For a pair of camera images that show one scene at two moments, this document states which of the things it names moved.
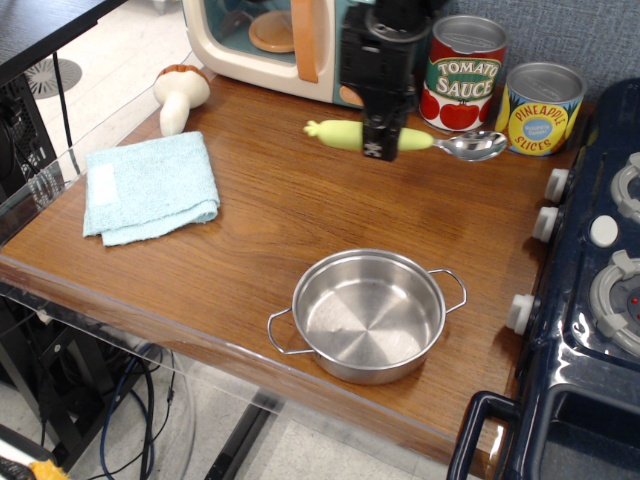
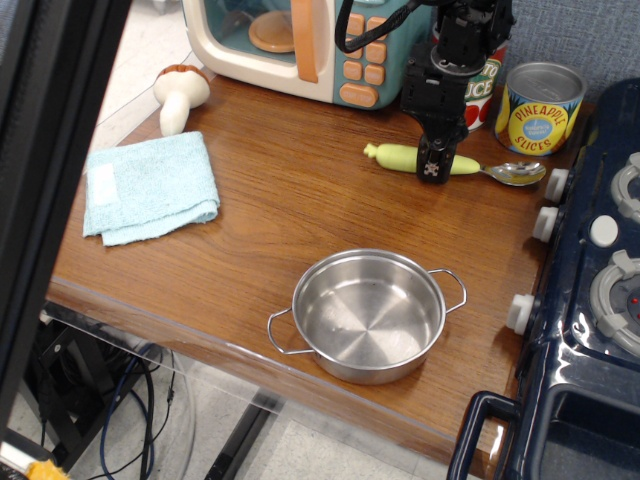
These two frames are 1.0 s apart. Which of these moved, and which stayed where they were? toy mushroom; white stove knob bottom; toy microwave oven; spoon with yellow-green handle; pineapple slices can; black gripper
Moved: black gripper; spoon with yellow-green handle
Stayed: pineapple slices can; white stove knob bottom; toy mushroom; toy microwave oven
